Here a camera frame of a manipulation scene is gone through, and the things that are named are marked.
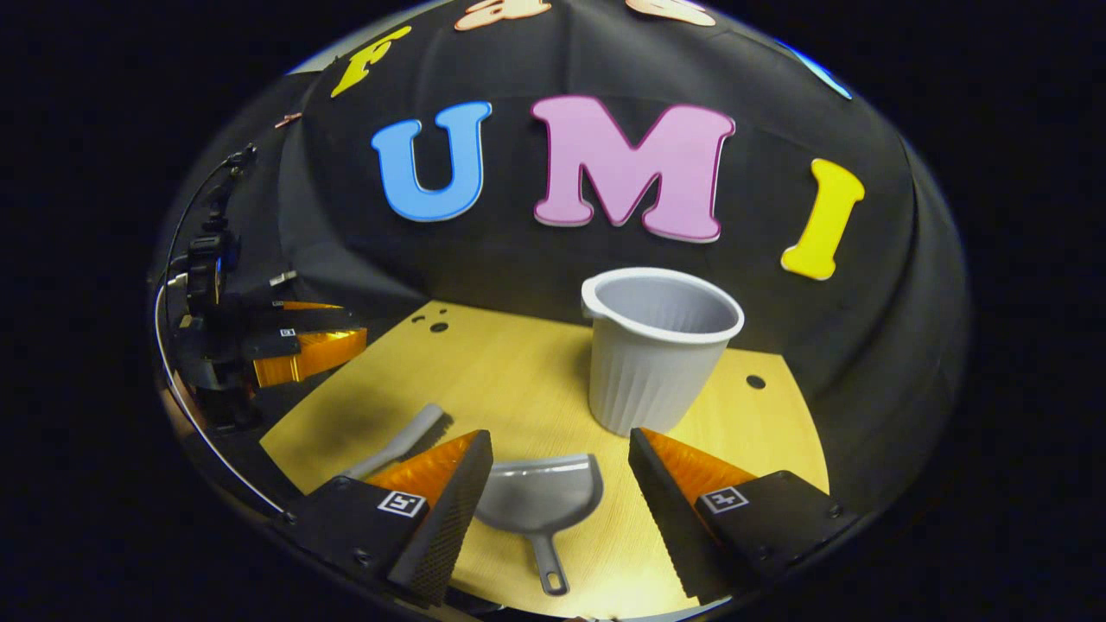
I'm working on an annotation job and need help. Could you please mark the thin white cable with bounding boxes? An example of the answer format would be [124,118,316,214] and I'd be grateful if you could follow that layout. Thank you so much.
[152,154,288,517]

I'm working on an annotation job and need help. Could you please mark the grey small broom black bristles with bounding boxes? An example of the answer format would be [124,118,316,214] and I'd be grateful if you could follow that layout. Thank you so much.
[340,403,455,481]

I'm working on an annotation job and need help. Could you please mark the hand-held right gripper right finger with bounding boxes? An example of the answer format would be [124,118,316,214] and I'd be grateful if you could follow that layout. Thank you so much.
[627,426,862,605]

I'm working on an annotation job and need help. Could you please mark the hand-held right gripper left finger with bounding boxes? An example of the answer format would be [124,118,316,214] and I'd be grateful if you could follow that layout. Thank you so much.
[275,428,494,606]

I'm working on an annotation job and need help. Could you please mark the white ribbed garbage bin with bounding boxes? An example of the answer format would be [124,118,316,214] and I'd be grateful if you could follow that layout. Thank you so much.
[581,266,747,438]

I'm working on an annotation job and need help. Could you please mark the grey plastic dustpan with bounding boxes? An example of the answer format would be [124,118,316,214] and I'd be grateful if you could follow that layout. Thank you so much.
[473,454,605,598]

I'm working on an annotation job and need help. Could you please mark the black backdrop cloth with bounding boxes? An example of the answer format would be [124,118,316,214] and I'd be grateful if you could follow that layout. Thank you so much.
[156,0,974,519]

